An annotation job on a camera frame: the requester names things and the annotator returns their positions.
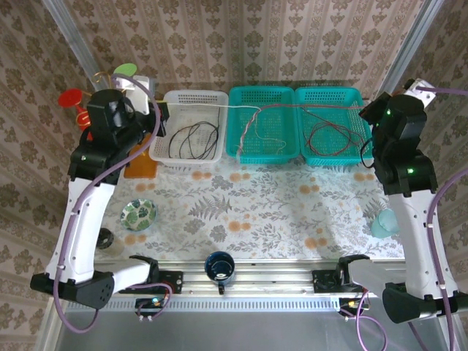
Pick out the black cable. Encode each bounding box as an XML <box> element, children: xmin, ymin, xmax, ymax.
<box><xmin>186</xmin><ymin>124</ymin><xmax>220</xmax><ymax>161</ymax></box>
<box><xmin>203</xmin><ymin>105</ymin><xmax>222</xmax><ymax>161</ymax></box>
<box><xmin>167</xmin><ymin>123</ymin><xmax>220</xmax><ymax>161</ymax></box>

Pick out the white plastic basket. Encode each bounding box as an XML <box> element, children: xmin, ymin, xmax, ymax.
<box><xmin>148</xmin><ymin>90</ymin><xmax>230</xmax><ymax>165</ymax></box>

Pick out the orange wooden base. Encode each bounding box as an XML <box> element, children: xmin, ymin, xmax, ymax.
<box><xmin>123</xmin><ymin>133</ymin><xmax>159</xmax><ymax>179</ymax></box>

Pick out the teal plastic basket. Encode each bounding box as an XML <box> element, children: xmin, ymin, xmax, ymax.
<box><xmin>294</xmin><ymin>86</ymin><xmax>377</xmax><ymax>166</ymax></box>
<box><xmin>225</xmin><ymin>86</ymin><xmax>301</xmax><ymax>165</ymax></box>

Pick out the green plastic goblet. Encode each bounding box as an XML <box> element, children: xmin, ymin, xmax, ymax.
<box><xmin>112</xmin><ymin>62</ymin><xmax>138</xmax><ymax>80</ymax></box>

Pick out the red plastic goblet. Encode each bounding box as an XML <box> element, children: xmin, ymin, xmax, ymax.
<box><xmin>58</xmin><ymin>87</ymin><xmax>96</xmax><ymax>142</ymax></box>

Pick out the leaf pattern bowl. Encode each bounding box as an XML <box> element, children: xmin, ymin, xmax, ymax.
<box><xmin>120</xmin><ymin>198</ymin><xmax>158</xmax><ymax>232</ymax></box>

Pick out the light blue plastic cup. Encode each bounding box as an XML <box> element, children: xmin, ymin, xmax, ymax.
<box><xmin>370</xmin><ymin>208</ymin><xmax>400</xmax><ymax>238</ymax></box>

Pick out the dark blue mug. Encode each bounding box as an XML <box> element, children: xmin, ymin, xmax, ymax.
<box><xmin>203</xmin><ymin>251</ymin><xmax>237</xmax><ymax>295</ymax></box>

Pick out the small circuit board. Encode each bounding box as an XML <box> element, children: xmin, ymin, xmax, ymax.
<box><xmin>135</xmin><ymin>298</ymin><xmax>166</xmax><ymax>317</ymax></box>
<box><xmin>338</xmin><ymin>298</ymin><xmax>366</xmax><ymax>317</ymax></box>

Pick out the grey metal plate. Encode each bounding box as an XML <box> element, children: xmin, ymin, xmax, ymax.
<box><xmin>54</xmin><ymin>310</ymin><xmax>458</xmax><ymax>351</ymax></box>

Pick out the gold wire stand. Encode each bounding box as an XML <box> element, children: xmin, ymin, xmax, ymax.
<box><xmin>75</xmin><ymin>71</ymin><xmax>110</xmax><ymax>127</ymax></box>

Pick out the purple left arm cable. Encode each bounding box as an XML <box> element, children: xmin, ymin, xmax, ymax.
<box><xmin>53</xmin><ymin>72</ymin><xmax>175</xmax><ymax>334</ymax></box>

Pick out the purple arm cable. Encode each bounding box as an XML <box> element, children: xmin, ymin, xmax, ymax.
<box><xmin>53</xmin><ymin>72</ymin><xmax>175</xmax><ymax>334</ymax></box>
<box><xmin>356</xmin><ymin>86</ymin><xmax>468</xmax><ymax>351</ymax></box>

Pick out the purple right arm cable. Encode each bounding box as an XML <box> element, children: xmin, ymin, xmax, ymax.
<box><xmin>356</xmin><ymin>86</ymin><xmax>468</xmax><ymax>351</ymax></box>

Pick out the aluminium frame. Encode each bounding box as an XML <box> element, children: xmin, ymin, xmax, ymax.
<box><xmin>34</xmin><ymin>0</ymin><xmax>458</xmax><ymax>351</ymax></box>

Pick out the white slotted cable duct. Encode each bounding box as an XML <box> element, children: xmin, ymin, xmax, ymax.
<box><xmin>109</xmin><ymin>295</ymin><xmax>343</xmax><ymax>312</ymax></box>

